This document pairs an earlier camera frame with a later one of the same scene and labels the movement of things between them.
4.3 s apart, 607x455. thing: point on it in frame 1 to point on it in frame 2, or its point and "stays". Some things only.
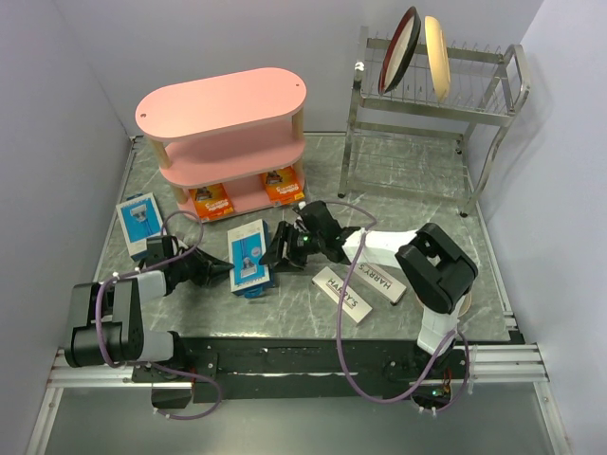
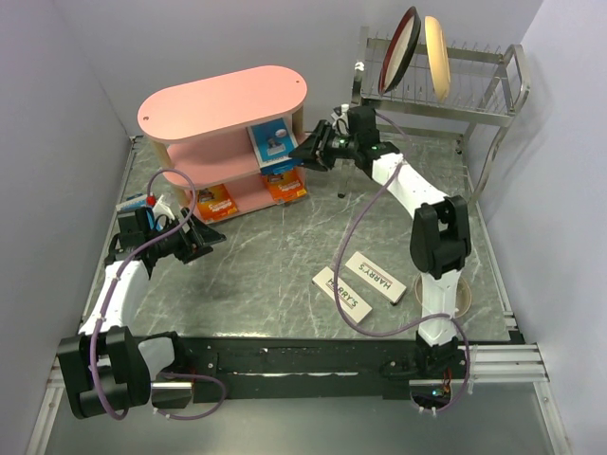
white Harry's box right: (387, 286) stays
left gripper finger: (216, 268) to (206, 234)
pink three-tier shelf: (229, 131) stays
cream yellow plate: (438, 57) stays
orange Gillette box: (211, 201) stays
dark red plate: (400, 50) stays
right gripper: (285, 231) to (312, 157)
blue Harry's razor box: (247, 245) to (272, 144)
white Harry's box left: (352, 303) stays
